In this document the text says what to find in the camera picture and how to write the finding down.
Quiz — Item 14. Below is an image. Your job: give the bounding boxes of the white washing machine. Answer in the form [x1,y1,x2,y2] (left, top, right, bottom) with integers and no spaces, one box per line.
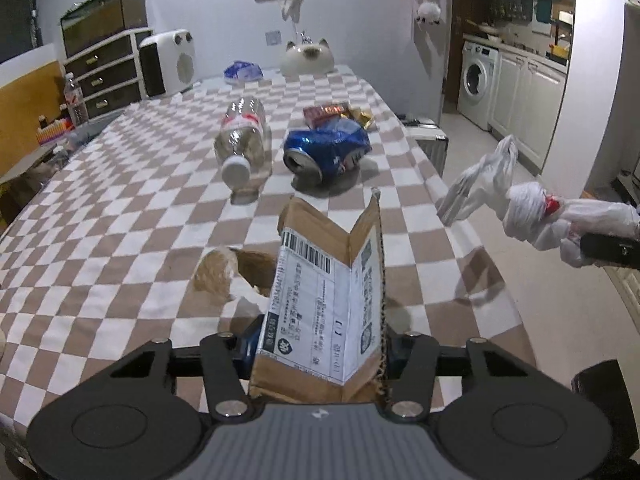
[458,40,500,131]

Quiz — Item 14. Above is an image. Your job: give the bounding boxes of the red cigarette pack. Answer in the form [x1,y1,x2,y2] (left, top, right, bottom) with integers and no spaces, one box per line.
[303,102,349,129]

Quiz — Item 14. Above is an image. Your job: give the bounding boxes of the glass fish tank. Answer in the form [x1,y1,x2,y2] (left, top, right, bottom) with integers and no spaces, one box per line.
[60,0,148,58]

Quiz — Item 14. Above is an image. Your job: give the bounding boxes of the crushed blue soda can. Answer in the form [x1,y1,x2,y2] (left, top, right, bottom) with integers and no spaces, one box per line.
[283,117,372,183]

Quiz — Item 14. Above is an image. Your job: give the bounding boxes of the silver ribbed suitcase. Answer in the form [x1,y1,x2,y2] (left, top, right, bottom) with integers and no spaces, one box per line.
[399,115,449,176]

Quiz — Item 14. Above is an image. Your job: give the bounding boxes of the white cat-shaped ornament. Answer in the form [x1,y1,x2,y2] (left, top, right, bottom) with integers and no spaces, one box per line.
[280,38,335,77]

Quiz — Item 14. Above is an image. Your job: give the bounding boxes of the white space heater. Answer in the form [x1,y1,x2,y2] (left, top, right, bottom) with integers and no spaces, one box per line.
[138,29,196,98]

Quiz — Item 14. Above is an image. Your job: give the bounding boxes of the upright water bottle red label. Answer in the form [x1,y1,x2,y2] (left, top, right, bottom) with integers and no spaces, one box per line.
[64,73,89,127]

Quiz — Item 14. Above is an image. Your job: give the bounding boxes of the blue tissue pack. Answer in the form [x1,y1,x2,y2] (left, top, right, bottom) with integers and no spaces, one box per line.
[224,61,264,86]

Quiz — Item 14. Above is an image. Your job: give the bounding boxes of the clear plastic water bottle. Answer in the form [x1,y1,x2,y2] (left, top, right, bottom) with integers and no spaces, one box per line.
[214,96,266,191]

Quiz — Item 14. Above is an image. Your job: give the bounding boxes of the white drawer cabinet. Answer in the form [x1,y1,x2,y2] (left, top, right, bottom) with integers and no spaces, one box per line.
[62,27,153,119]

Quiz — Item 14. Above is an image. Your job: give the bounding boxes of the brown cardboard shipping box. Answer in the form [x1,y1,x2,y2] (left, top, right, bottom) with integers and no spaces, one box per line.
[192,190,386,404]

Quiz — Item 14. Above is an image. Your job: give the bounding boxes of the white kitchen cabinets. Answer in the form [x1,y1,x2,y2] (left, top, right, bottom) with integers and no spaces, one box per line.
[488,47,567,174]

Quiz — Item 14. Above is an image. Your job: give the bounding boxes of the white plush wall toy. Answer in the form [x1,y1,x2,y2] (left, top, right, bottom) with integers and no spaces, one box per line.
[416,0,442,25]

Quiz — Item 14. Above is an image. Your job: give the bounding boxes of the white plastic bag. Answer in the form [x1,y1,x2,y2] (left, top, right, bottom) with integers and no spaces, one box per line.
[437,136,639,268]

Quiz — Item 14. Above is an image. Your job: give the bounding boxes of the gold foil wrapper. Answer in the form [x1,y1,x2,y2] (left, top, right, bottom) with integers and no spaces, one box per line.
[347,107,374,131]

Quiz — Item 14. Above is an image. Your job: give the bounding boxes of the checkered tablecloth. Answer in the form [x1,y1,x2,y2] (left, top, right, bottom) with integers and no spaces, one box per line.
[1,71,534,442]

